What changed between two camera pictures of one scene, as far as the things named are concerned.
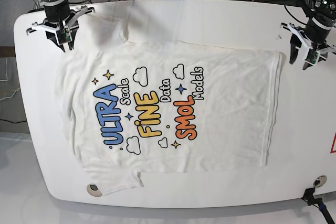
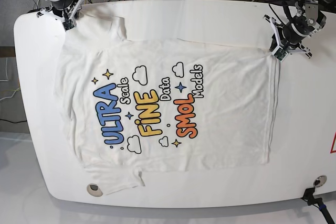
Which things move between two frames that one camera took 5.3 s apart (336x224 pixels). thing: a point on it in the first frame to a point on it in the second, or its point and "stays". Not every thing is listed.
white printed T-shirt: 133,107 stays
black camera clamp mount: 308,195 stays
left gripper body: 72,23 to 66,9
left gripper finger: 52,36 to 69,24
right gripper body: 305,43 to 287,37
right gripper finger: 295,42 to 274,44
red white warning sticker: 332,150 stays
